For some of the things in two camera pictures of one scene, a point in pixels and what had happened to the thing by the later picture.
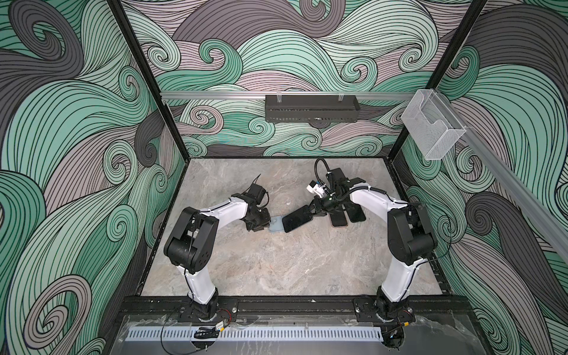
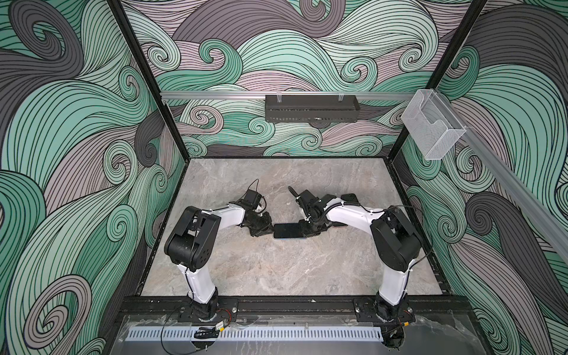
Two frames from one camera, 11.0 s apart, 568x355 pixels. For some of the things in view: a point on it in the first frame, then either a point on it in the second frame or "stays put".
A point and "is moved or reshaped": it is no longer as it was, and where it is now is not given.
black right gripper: x=319 y=209 to x=306 y=234
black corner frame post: x=120 y=14 stays put
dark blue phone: x=296 y=218 is moved or reshaped
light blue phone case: x=276 y=224 to x=290 y=238
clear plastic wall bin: x=432 y=126 stays put
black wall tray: x=311 y=108 stays put
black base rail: x=310 y=308 stays put
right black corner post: x=470 y=24 stays put
